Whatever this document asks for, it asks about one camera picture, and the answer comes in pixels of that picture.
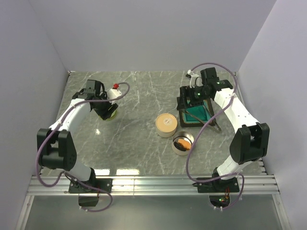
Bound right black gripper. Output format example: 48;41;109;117
177;85;211;110

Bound green round lid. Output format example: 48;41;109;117
99;110;118;121

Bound metal tongs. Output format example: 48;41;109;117
178;109;223;133

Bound tan round lid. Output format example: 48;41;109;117
155;113;177;133

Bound orange salmon piece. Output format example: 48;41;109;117
178;138;191;150

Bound dark brown sausage piece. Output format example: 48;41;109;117
173;141;186;151

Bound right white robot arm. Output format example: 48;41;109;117
177;68;270;192

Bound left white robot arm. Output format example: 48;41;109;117
35;80;124;193

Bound steel lunch tin front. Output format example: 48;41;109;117
171;131;194;156

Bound steel lunch tin near tray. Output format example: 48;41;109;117
155;126;177;138

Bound black teal square tray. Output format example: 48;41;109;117
178;100;214;128

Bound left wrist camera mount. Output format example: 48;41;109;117
107;83;122;99

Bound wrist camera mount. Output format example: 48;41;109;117
107;83;122;99
186;69;202;88

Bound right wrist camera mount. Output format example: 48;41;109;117
186;69;202;88

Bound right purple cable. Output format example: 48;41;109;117
186;62;245;211

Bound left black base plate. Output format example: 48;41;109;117
69;178;113;194

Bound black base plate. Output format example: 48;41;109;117
192;178;239;193
69;178;113;194

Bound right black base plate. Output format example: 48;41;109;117
192;178;239;193

